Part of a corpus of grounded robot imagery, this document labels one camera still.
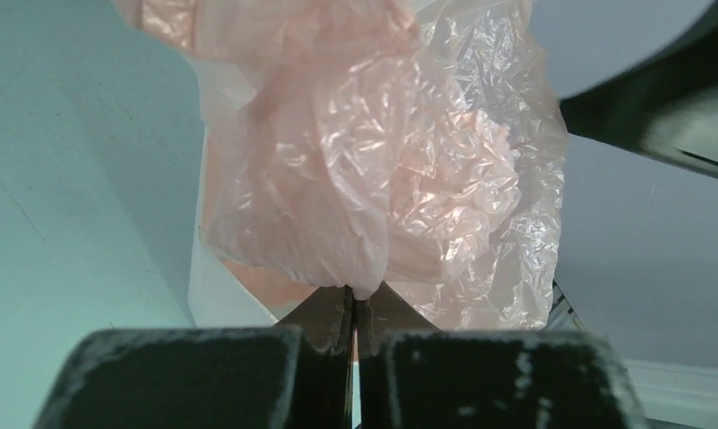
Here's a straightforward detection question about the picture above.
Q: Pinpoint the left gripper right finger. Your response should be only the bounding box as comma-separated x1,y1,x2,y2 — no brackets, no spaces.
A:
354,285,648,428

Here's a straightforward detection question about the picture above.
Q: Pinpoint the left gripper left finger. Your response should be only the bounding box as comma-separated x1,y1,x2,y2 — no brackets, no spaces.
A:
35,288,353,428

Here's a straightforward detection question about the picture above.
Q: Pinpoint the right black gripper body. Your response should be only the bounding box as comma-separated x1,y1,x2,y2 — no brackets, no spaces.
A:
560,1,718,179

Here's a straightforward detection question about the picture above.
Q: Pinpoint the white trash bin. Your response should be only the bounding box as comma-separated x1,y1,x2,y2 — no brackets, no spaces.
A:
186,59,312,328

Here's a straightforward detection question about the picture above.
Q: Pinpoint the pink plastic trash bag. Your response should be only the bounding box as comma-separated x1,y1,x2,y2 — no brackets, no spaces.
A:
115,1,568,329

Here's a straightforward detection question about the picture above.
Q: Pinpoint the aluminium frame rail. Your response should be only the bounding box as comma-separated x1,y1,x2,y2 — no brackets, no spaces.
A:
536,282,718,428

